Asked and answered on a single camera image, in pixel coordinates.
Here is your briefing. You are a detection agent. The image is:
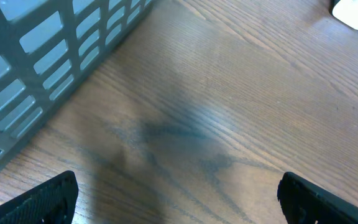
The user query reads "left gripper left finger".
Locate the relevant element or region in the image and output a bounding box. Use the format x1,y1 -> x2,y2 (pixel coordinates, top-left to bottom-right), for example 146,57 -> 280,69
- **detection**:
0,170 -> 79,224

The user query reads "white barcode scanner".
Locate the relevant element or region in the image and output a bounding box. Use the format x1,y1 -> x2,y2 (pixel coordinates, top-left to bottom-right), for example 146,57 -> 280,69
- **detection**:
332,0 -> 358,30

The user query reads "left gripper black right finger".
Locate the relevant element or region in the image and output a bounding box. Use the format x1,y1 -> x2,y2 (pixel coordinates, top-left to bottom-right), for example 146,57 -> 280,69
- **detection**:
277,172 -> 358,224

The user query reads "grey plastic shopping basket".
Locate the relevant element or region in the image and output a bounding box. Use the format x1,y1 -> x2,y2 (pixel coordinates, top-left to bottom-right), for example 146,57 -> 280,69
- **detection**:
0,0 -> 154,170

